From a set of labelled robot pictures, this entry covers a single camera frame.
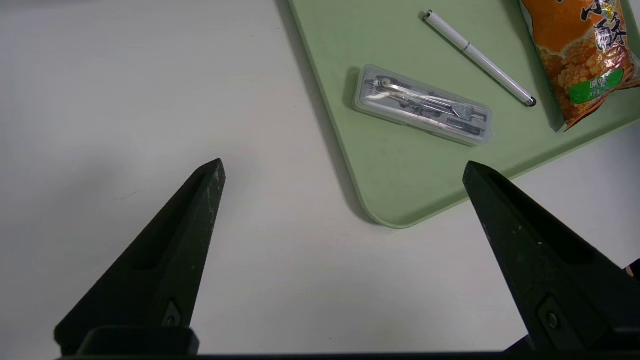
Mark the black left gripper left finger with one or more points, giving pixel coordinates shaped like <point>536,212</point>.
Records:
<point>165,260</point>

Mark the light green plastic tray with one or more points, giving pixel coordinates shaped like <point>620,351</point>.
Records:
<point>400,175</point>

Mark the white pen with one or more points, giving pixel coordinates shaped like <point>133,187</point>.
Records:
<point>475,52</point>

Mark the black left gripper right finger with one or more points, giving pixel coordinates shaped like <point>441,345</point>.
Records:
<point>550,270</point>

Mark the clear plastic compass case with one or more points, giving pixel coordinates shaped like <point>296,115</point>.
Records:
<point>425,105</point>

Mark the orange snack bag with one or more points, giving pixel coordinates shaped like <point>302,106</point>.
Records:
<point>575,45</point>

